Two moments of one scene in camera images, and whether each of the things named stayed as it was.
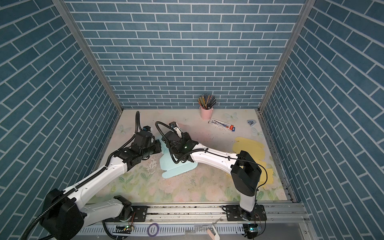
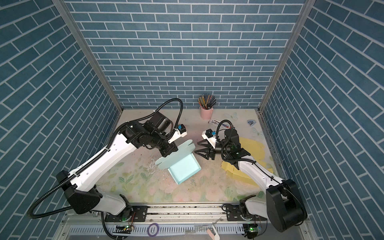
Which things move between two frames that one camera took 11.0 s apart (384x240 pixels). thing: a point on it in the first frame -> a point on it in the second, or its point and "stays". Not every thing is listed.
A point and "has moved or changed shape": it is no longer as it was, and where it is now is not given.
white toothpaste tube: (222, 125) stays
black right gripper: (187, 138) -> (209, 151)
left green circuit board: (123, 229) stays
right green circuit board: (252, 230) stays
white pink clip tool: (212, 231) stays
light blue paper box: (171, 168) has moved or changed shape
